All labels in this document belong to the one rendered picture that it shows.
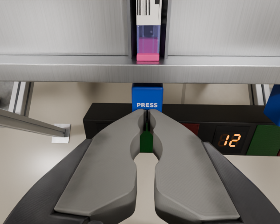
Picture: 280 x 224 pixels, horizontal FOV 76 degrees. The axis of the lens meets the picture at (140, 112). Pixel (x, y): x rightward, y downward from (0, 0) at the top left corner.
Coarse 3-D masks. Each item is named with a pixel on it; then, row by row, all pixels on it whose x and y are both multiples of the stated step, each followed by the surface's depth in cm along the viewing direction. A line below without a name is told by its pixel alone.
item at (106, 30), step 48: (0, 0) 11; (48, 0) 11; (96, 0) 11; (192, 0) 11; (240, 0) 11; (0, 48) 13; (48, 48) 12; (96, 48) 12; (192, 48) 12; (240, 48) 12
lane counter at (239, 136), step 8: (216, 128) 16; (224, 128) 16; (232, 128) 16; (240, 128) 16; (248, 128) 16; (216, 136) 17; (224, 136) 17; (232, 136) 17; (240, 136) 17; (216, 144) 17; (224, 144) 17; (232, 144) 17; (240, 144) 17; (224, 152) 18; (232, 152) 18; (240, 152) 18
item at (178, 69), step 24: (0, 72) 11; (24, 72) 11; (48, 72) 11; (72, 72) 11; (96, 72) 11; (120, 72) 11; (144, 72) 11; (168, 72) 11; (192, 72) 11; (216, 72) 11; (240, 72) 11; (264, 72) 10
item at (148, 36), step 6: (138, 30) 11; (144, 30) 11; (150, 30) 11; (156, 30) 11; (138, 36) 11; (144, 36) 11; (150, 36) 11; (156, 36) 11; (138, 42) 11; (144, 42) 11; (150, 42) 11; (156, 42) 11; (138, 48) 11; (144, 48) 11; (150, 48) 11; (156, 48) 11
